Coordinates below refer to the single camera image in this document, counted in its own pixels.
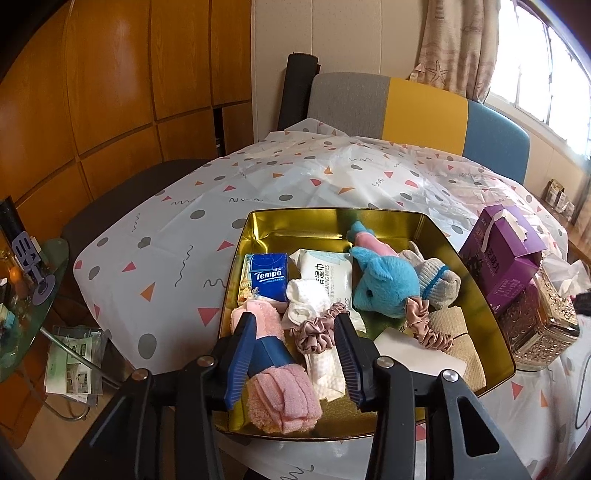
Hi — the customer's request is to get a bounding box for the yellow bag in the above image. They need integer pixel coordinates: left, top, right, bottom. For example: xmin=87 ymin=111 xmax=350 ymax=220
xmin=213 ymin=208 xmax=517 ymax=439

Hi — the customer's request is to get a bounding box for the patterned plastic tablecloth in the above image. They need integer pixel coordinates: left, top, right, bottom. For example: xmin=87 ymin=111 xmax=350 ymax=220
xmin=73 ymin=117 xmax=591 ymax=480

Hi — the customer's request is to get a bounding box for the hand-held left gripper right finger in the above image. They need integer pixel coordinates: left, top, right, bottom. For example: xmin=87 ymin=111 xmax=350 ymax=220
xmin=333 ymin=312 xmax=532 ymax=480

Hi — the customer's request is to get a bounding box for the teal blue sock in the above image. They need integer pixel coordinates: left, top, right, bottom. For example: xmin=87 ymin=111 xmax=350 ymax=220
xmin=347 ymin=240 xmax=422 ymax=319

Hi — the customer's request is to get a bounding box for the purple tissue box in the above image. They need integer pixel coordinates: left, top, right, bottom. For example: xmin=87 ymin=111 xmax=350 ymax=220
xmin=458 ymin=204 xmax=548 ymax=317

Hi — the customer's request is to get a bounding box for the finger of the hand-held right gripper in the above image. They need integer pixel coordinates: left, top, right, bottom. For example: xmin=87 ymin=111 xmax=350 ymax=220
xmin=570 ymin=288 xmax=591 ymax=319

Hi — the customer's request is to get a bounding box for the group of small boxes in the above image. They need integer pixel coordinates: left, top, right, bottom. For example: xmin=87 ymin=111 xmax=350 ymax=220
xmin=545 ymin=179 xmax=580 ymax=222

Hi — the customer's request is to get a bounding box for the rose satin scrunchie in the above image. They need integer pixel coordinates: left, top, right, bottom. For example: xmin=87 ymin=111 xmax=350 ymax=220
xmin=404 ymin=296 xmax=455 ymax=353

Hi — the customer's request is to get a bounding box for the wooden wardrobe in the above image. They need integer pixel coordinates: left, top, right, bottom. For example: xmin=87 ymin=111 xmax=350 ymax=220
xmin=0 ymin=0 xmax=254 ymax=278

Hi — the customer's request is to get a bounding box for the grey yellow blue chair back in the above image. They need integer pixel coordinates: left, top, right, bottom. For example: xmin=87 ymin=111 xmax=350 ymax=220
xmin=307 ymin=71 xmax=531 ymax=185

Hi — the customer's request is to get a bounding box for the blue tissue packet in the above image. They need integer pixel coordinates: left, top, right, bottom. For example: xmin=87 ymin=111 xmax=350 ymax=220
xmin=240 ymin=253 xmax=291 ymax=305

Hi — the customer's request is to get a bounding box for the beige starfish print curtain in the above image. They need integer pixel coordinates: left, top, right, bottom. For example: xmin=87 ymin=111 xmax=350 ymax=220
xmin=406 ymin=0 xmax=502 ymax=100

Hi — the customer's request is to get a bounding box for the green glass side table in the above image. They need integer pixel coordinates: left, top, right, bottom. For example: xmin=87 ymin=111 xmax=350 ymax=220
xmin=0 ymin=235 xmax=112 ymax=421

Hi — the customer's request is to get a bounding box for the white wet wipes pack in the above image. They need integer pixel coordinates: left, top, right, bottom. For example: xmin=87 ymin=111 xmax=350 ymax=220
xmin=288 ymin=248 xmax=368 ymax=333

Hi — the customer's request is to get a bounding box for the black stand with grey tag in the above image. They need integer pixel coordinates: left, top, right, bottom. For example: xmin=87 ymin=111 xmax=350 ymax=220
xmin=0 ymin=196 xmax=56 ymax=305

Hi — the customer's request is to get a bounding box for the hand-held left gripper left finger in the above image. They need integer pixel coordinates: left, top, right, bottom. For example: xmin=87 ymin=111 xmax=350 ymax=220
xmin=60 ymin=312 xmax=257 ymax=480

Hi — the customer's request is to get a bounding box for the stack of papers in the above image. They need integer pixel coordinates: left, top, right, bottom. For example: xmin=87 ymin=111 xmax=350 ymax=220
xmin=45 ymin=325 xmax=109 ymax=407

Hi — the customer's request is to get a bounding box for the white waffle cloth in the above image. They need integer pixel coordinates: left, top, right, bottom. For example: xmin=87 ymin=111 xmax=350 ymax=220
xmin=302 ymin=348 xmax=347 ymax=401

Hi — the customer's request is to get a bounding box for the brown white sock pair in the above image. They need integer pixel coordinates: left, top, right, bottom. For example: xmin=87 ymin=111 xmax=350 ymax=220
xmin=289 ymin=302 xmax=347 ymax=355

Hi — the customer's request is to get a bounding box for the window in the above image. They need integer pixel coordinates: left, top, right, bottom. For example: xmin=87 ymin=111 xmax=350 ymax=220
xmin=485 ymin=0 xmax=591 ymax=160

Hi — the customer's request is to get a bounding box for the beige woven pouch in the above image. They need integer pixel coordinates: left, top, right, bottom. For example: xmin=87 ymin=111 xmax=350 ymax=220
xmin=427 ymin=306 xmax=486 ymax=397

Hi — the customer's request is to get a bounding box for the white card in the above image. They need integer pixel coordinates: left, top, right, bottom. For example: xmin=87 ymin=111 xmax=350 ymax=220
xmin=373 ymin=327 xmax=468 ymax=372

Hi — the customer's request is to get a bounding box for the pink sock blue band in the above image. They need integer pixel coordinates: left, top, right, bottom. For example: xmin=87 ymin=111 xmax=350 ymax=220
xmin=231 ymin=298 xmax=322 ymax=435

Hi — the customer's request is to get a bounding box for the ornate gold tissue box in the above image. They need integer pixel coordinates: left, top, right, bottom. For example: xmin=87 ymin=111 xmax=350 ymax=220
xmin=501 ymin=265 xmax=581 ymax=370

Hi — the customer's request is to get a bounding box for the white tissue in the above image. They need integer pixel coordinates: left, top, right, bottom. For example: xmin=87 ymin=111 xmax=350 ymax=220
xmin=540 ymin=254 xmax=591 ymax=298

